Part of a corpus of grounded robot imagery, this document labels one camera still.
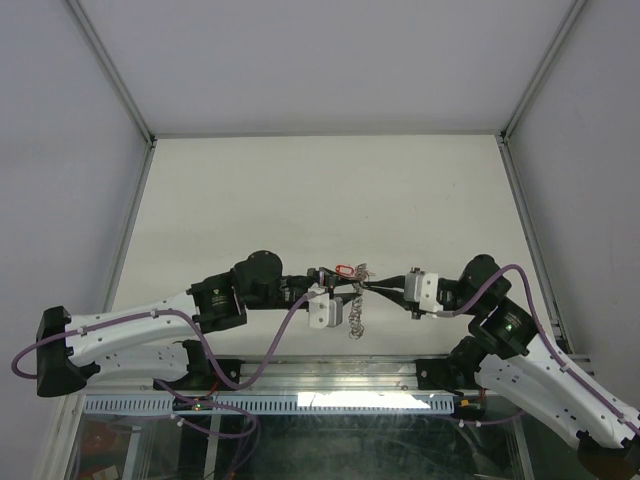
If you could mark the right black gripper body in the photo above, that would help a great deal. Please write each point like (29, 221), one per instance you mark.
(409, 305)

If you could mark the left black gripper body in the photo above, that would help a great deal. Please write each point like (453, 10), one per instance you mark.
(322, 279)

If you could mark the red key tag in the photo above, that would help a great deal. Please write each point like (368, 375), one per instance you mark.
(345, 270)

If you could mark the metal disc with key rings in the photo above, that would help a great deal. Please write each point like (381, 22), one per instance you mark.
(361, 275)

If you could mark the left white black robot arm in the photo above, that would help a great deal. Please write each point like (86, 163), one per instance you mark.
(164, 340)

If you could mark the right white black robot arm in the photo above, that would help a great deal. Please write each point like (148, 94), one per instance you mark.
(508, 351)

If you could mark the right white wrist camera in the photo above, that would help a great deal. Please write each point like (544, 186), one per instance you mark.
(421, 291)

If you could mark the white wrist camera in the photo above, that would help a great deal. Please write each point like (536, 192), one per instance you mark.
(421, 291)
(325, 310)

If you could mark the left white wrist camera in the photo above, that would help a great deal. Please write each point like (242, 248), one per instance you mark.
(325, 310)

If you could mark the aluminium mounting rail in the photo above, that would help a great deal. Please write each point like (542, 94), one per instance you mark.
(381, 373)

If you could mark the white slotted cable duct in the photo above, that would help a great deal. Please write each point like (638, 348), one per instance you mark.
(304, 403)

